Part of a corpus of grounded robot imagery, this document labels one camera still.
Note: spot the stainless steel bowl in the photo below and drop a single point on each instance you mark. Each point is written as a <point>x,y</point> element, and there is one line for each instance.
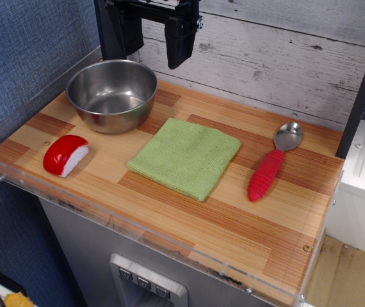
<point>113,96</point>

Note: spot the yellow object bottom left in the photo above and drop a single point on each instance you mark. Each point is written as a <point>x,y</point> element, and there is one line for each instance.
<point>17,300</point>

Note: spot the red handled metal spoon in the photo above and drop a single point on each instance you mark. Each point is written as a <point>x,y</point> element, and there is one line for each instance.
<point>287,137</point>

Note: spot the green cloth napkin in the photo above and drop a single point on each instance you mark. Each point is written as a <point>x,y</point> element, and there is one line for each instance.
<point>185,157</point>

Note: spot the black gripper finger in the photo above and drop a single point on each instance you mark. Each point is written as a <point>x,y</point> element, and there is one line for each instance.
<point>180,36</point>
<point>128,32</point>

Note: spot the black vertical post left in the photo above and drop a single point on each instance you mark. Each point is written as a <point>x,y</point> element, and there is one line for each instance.
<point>110,48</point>

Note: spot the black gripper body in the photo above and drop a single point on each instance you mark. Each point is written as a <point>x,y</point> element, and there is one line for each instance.
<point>160,14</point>

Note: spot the clear acrylic table guard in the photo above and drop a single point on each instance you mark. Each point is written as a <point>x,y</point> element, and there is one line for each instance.
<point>266,247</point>

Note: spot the white side cabinet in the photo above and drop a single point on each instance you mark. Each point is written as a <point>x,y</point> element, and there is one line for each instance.
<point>345,219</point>

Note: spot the silver toy fridge cabinet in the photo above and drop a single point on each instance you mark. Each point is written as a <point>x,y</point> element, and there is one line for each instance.
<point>116,264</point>

